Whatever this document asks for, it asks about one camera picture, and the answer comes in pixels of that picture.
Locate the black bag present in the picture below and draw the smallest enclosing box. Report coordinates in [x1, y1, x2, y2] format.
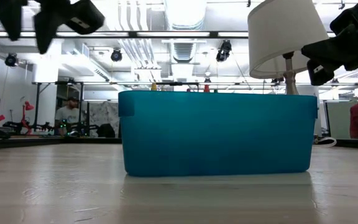
[96, 123, 116, 139]

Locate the bundled clear lamp cord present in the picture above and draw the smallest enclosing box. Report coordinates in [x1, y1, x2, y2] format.
[314, 136, 337, 148]

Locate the black rack frame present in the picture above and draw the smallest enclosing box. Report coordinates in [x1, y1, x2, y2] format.
[35, 81, 84, 136]

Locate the black ceiling spotlight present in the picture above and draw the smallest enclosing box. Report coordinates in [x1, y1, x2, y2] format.
[4, 52, 20, 68]
[215, 39, 232, 62]
[110, 48, 123, 62]

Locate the pink desk lamp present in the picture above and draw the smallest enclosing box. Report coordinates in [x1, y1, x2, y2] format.
[19, 100, 35, 130]

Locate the black overhead beam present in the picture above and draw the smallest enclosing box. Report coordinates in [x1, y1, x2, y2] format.
[0, 30, 337, 39]

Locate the black aluminium table frame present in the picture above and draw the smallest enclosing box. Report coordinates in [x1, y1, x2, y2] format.
[0, 135, 358, 150]

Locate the teal plastic bin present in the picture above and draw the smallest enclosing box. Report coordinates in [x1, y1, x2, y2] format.
[117, 90, 319, 177]

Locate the white shade table lamp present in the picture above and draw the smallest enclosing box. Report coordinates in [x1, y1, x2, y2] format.
[247, 0, 329, 96]

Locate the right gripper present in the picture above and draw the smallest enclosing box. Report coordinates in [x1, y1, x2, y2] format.
[301, 0, 358, 86]

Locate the grey partition panel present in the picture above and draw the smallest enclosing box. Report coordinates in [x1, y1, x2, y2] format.
[323, 100, 358, 140]

